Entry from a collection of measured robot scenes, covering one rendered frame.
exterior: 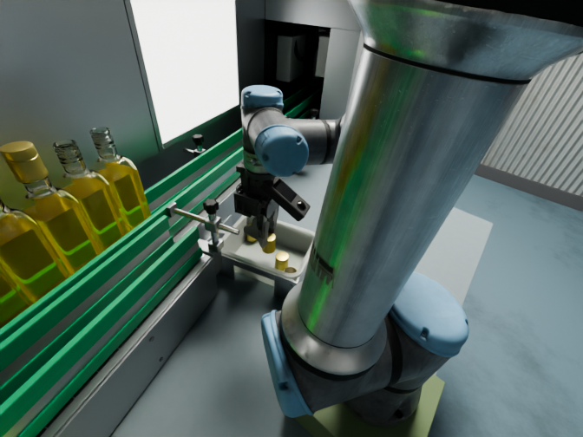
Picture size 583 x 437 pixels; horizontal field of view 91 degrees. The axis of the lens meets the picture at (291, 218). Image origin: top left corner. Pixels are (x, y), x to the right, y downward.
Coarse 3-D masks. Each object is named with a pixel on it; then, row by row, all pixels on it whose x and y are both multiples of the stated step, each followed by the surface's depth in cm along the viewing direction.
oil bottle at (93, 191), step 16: (64, 176) 44; (80, 176) 44; (96, 176) 46; (80, 192) 44; (96, 192) 46; (112, 192) 49; (96, 208) 47; (112, 208) 50; (96, 224) 48; (112, 224) 51; (112, 240) 52
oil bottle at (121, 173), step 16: (96, 160) 49; (112, 160) 48; (128, 160) 50; (112, 176) 48; (128, 176) 51; (128, 192) 52; (144, 192) 55; (128, 208) 53; (144, 208) 56; (128, 224) 54
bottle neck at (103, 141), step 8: (96, 128) 47; (104, 128) 47; (96, 136) 45; (104, 136) 46; (112, 136) 48; (96, 144) 46; (104, 144) 46; (112, 144) 47; (104, 152) 47; (112, 152) 48; (104, 160) 48
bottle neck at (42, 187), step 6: (42, 180) 39; (48, 180) 40; (24, 186) 39; (30, 186) 38; (36, 186) 39; (42, 186) 39; (48, 186) 40; (30, 192) 39; (36, 192) 39; (42, 192) 39; (48, 192) 40
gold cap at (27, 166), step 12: (12, 144) 36; (24, 144) 37; (12, 156) 35; (24, 156) 36; (36, 156) 37; (12, 168) 36; (24, 168) 37; (36, 168) 38; (24, 180) 37; (36, 180) 38
